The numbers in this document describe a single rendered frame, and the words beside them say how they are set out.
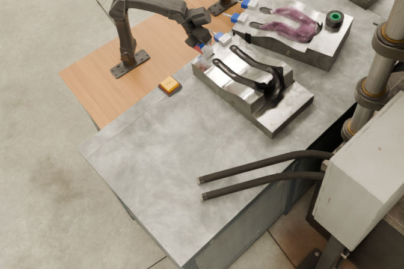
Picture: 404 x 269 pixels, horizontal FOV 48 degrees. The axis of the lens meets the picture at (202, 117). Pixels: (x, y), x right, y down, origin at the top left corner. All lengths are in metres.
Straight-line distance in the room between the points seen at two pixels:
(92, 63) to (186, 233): 0.99
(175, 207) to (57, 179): 1.29
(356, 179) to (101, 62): 1.49
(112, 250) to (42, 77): 1.41
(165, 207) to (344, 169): 0.88
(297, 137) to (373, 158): 0.81
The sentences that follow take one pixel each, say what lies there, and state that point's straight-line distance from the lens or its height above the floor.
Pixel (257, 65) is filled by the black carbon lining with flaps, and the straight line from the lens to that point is 2.03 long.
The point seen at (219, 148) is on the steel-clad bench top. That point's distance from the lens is 1.90.
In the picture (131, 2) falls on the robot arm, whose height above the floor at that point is 1.24.
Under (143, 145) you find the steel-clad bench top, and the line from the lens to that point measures 1.96.
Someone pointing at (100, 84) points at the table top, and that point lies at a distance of 2.20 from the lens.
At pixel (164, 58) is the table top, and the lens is 2.21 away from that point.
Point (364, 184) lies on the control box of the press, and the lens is 1.13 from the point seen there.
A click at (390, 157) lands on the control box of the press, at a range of 1.18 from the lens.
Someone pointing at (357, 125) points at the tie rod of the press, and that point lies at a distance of 1.64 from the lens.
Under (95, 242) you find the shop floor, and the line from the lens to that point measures 2.72.
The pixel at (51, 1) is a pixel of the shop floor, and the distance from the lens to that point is 3.97.
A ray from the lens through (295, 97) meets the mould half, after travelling 1.97.
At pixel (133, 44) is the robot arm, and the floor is 0.95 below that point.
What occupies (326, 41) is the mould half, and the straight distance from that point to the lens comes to 2.11.
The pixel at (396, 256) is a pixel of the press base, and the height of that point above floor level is 0.52.
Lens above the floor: 2.48
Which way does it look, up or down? 58 degrees down
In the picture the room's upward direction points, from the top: 10 degrees counter-clockwise
